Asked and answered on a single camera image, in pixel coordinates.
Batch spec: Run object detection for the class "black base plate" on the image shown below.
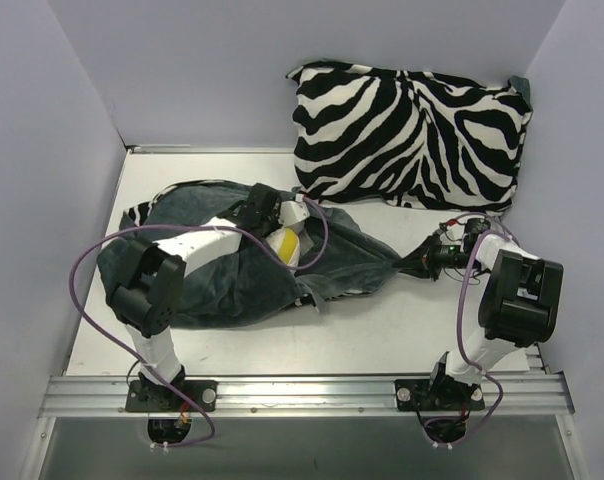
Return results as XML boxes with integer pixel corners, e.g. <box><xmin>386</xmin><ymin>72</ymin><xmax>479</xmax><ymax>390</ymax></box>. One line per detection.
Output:
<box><xmin>394</xmin><ymin>379</ymin><xmax>485</xmax><ymax>412</ymax></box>
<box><xmin>124</xmin><ymin>379</ymin><xmax>218</xmax><ymax>413</ymax></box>

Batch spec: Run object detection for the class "aluminium front rail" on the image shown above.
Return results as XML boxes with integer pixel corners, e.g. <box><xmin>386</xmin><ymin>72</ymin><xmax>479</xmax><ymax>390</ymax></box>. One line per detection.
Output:
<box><xmin>40</xmin><ymin>371</ymin><xmax>574</xmax><ymax>419</ymax></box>

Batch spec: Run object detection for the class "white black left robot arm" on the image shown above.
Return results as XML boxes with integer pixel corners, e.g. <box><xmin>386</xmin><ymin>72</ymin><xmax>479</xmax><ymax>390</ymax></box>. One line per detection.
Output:
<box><xmin>106</xmin><ymin>184</ymin><xmax>282</xmax><ymax>411</ymax></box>

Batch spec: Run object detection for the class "cream quilted pillow yellow trim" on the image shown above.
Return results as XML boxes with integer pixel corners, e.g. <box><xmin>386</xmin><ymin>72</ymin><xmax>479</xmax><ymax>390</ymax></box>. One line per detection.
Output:
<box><xmin>266</xmin><ymin>227</ymin><xmax>301</xmax><ymax>267</ymax></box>

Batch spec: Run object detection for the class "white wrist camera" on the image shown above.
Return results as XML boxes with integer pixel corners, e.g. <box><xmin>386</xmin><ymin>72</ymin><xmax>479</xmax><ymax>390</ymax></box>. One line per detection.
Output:
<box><xmin>279</xmin><ymin>200</ymin><xmax>310</xmax><ymax>234</ymax></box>
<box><xmin>437</xmin><ymin>219</ymin><xmax>461</xmax><ymax>242</ymax></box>

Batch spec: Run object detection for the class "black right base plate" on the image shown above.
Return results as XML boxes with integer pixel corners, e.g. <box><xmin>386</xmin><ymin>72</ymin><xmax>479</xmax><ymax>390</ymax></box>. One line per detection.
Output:
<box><xmin>394</xmin><ymin>379</ymin><xmax>485</xmax><ymax>412</ymax></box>

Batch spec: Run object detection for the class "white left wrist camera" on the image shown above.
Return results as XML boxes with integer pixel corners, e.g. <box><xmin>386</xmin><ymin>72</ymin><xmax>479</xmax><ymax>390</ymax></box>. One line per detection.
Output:
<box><xmin>279</xmin><ymin>200</ymin><xmax>310</xmax><ymax>234</ymax></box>

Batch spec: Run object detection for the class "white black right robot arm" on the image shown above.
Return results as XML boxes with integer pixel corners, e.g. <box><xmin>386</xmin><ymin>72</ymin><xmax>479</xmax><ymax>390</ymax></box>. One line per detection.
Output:
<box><xmin>394</xmin><ymin>214</ymin><xmax>564</xmax><ymax>409</ymax></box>

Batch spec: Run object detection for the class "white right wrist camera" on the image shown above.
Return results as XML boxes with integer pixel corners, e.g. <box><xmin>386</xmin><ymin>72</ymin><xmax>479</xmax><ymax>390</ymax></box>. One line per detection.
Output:
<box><xmin>437</xmin><ymin>219</ymin><xmax>461</xmax><ymax>242</ymax></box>

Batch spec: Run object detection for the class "grey zebra pillowcase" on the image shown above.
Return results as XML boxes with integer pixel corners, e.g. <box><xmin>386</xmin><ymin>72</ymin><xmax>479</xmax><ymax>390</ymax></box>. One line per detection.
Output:
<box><xmin>118</xmin><ymin>180</ymin><xmax>410</xmax><ymax>330</ymax></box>

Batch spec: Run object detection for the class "aluminium back rail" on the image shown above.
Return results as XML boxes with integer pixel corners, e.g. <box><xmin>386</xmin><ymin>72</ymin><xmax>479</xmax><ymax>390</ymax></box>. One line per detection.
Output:
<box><xmin>128</xmin><ymin>145</ymin><xmax>194</xmax><ymax>155</ymax></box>

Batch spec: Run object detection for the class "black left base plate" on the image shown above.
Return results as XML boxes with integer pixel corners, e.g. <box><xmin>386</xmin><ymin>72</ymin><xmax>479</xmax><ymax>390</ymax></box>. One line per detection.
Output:
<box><xmin>124</xmin><ymin>379</ymin><xmax>218</xmax><ymax>413</ymax></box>

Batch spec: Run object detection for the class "zebra print pillow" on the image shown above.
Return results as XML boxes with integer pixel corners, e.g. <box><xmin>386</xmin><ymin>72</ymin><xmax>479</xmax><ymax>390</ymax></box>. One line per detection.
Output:
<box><xmin>288</xmin><ymin>60</ymin><xmax>533</xmax><ymax>214</ymax></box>

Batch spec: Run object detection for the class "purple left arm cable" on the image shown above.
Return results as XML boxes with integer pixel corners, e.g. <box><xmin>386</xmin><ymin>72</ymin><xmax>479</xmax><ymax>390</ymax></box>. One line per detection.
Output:
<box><xmin>69</xmin><ymin>196</ymin><xmax>330</xmax><ymax>446</ymax></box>

